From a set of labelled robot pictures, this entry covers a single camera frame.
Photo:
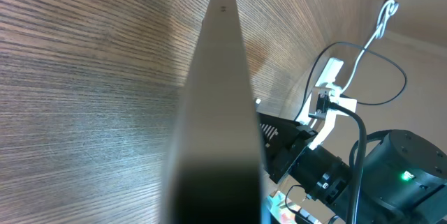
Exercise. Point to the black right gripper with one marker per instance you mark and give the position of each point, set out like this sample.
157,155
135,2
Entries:
284,141

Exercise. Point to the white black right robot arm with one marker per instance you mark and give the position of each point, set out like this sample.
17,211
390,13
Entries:
403,180

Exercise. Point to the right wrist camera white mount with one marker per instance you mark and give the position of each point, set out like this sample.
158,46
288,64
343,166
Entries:
317,107

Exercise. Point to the white power strip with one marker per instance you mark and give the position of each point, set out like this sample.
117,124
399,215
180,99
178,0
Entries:
330,71

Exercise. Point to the blue Galaxy smartphone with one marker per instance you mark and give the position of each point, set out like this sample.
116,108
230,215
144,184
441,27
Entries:
213,171

